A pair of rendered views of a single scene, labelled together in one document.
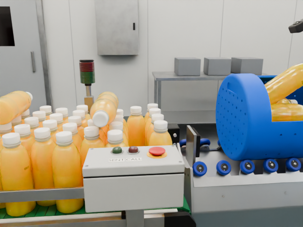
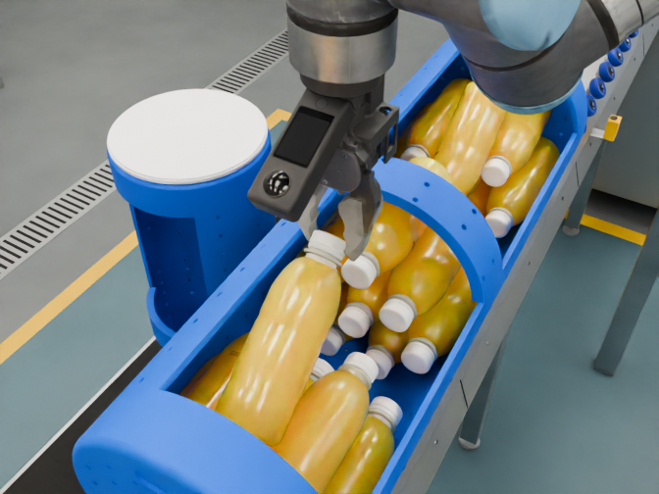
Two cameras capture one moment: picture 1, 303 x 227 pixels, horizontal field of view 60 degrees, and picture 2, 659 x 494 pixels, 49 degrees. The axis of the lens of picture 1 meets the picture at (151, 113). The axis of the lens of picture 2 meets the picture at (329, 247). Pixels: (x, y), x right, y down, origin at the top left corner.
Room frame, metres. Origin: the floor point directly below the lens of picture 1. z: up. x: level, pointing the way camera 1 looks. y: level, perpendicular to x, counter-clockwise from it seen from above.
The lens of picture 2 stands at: (0.55, -0.09, 1.77)
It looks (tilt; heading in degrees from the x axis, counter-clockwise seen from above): 44 degrees down; 305
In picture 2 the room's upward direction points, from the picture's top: straight up
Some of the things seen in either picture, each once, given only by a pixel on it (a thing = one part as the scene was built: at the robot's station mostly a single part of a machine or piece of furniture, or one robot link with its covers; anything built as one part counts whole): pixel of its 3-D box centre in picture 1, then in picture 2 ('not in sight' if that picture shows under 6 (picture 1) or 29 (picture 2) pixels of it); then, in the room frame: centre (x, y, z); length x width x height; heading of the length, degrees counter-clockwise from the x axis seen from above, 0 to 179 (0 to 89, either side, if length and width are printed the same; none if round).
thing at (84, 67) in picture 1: (86, 66); not in sight; (1.14, 0.28, 1.23); 0.06 x 0.06 x 0.04
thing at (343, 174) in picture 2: not in sight; (344, 118); (0.86, -0.56, 1.40); 0.09 x 0.08 x 0.12; 95
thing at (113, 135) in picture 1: (115, 136); not in sight; (0.64, 0.09, 1.10); 0.04 x 0.04 x 0.02
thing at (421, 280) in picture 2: not in sight; (430, 262); (0.82, -0.71, 1.11); 0.19 x 0.07 x 0.07; 96
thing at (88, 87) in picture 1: (87, 78); not in sight; (1.14, 0.28, 1.18); 0.06 x 0.06 x 0.16
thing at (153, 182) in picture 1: (134, 175); not in sight; (0.51, 0.04, 1.05); 0.20 x 0.10 x 0.10; 96
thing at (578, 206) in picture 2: not in sight; (591, 161); (0.95, -2.17, 0.31); 0.06 x 0.06 x 0.63; 6
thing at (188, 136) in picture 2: not in sight; (188, 133); (1.36, -0.82, 1.03); 0.28 x 0.28 x 0.01
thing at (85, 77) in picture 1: (87, 77); not in sight; (1.14, 0.28, 1.18); 0.06 x 0.06 x 0.05
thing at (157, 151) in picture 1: (157, 151); not in sight; (0.52, -0.01, 1.11); 0.04 x 0.04 x 0.01
